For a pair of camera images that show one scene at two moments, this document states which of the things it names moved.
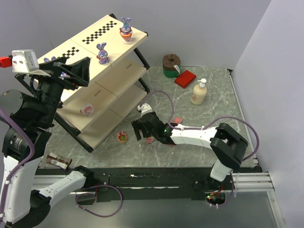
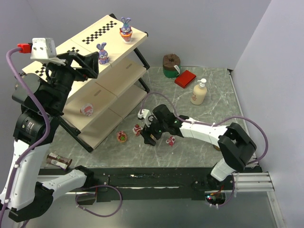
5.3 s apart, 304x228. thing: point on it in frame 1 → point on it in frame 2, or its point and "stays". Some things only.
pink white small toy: [87, 109] stays
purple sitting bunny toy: [102, 55] stays
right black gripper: [144, 126] → [152, 130]
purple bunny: [126, 31] stays
